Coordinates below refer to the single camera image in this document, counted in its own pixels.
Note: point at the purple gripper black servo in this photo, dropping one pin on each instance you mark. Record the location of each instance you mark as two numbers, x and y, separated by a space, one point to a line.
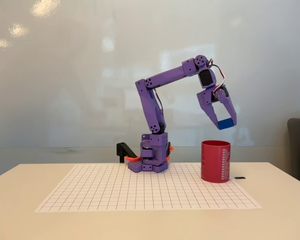
207 97

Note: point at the blue toy brick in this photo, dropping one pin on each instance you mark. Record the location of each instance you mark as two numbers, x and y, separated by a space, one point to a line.
225 124

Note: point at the purple robot arm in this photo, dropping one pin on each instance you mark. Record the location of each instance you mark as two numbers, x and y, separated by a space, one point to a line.
150 107

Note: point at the red cup white print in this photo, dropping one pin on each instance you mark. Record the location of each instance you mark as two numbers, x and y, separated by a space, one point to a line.
215 162

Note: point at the black clamp orange knob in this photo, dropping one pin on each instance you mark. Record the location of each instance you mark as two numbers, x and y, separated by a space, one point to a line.
171 148

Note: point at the small flat black piece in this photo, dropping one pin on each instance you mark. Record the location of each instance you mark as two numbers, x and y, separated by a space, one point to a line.
240 177

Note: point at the dark grey chair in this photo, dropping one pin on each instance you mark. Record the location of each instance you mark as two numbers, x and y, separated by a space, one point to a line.
298 150

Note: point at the black clamp orange foot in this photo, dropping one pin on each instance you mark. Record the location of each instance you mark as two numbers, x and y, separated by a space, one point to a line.
121 148

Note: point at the white grid paper sheet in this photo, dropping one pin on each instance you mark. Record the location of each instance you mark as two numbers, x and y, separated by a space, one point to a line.
115 192

